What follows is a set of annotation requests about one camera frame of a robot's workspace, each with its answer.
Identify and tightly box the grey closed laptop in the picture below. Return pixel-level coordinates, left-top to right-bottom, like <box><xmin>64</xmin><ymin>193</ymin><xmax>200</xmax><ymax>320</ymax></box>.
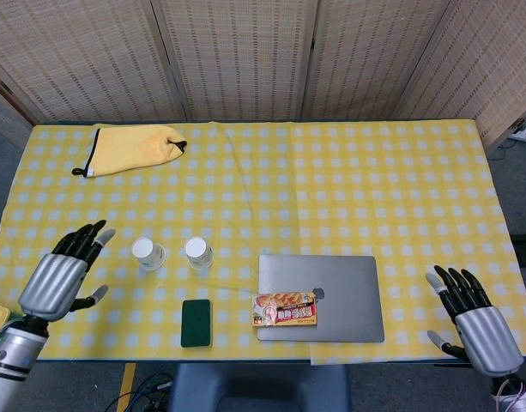
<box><xmin>257</xmin><ymin>254</ymin><xmax>386</xmax><ymax>344</ymax></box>

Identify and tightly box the orange curry box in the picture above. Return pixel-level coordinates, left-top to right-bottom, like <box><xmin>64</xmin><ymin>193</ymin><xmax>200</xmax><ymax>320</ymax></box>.
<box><xmin>251</xmin><ymin>291</ymin><xmax>319</xmax><ymax>329</ymax></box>

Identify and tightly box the yellow floor tape strip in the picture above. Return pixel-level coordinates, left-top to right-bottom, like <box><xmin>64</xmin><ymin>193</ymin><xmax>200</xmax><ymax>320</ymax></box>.
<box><xmin>116</xmin><ymin>362</ymin><xmax>137</xmax><ymax>412</ymax></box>

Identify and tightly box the green scouring sponge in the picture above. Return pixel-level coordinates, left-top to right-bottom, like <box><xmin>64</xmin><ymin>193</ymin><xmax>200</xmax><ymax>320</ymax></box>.
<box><xmin>180</xmin><ymin>299</ymin><xmax>214</xmax><ymax>348</ymax></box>

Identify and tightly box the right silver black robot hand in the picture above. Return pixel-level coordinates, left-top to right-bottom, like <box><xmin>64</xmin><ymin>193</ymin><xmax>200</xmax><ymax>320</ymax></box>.
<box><xmin>424</xmin><ymin>264</ymin><xmax>525</xmax><ymax>379</ymax></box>

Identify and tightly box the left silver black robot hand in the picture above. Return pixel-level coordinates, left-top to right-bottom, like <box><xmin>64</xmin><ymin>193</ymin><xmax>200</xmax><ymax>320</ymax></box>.
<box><xmin>17</xmin><ymin>219</ymin><xmax>118</xmax><ymax>323</ymax></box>

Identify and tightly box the black floor cables bundle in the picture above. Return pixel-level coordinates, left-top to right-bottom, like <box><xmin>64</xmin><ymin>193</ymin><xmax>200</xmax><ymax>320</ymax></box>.
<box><xmin>103</xmin><ymin>365</ymin><xmax>176</xmax><ymax>412</ymax></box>

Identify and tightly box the yellow white checked tablecloth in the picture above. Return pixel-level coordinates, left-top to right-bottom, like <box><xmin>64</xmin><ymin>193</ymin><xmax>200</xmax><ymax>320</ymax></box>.
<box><xmin>0</xmin><ymin>119</ymin><xmax>526</xmax><ymax>367</ymax></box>

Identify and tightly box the white paper cup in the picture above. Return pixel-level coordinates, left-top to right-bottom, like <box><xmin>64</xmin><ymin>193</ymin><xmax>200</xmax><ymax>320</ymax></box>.
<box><xmin>130</xmin><ymin>236</ymin><xmax>167</xmax><ymax>272</ymax></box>
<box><xmin>184</xmin><ymin>236</ymin><xmax>215</xmax><ymax>271</ymax></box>

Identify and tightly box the woven bamboo screen panel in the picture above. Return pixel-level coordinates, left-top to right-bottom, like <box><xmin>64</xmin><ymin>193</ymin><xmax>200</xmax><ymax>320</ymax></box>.
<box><xmin>0</xmin><ymin>0</ymin><xmax>189</xmax><ymax>126</ymax></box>
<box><xmin>0</xmin><ymin>68</ymin><xmax>34</xmax><ymax>141</ymax></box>
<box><xmin>300</xmin><ymin>0</ymin><xmax>455</xmax><ymax>121</ymax></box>
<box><xmin>393</xmin><ymin>0</ymin><xmax>526</xmax><ymax>150</ymax></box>
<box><xmin>150</xmin><ymin>0</ymin><xmax>322</xmax><ymax>124</ymax></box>

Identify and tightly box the dark blue chair seat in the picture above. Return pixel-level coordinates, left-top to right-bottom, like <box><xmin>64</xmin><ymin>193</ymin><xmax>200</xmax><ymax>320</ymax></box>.
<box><xmin>166</xmin><ymin>363</ymin><xmax>353</xmax><ymax>412</ymax></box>

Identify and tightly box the yellow towel with black trim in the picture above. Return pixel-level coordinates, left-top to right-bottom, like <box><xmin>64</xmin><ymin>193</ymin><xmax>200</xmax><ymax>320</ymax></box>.
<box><xmin>71</xmin><ymin>124</ymin><xmax>188</xmax><ymax>179</ymax></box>

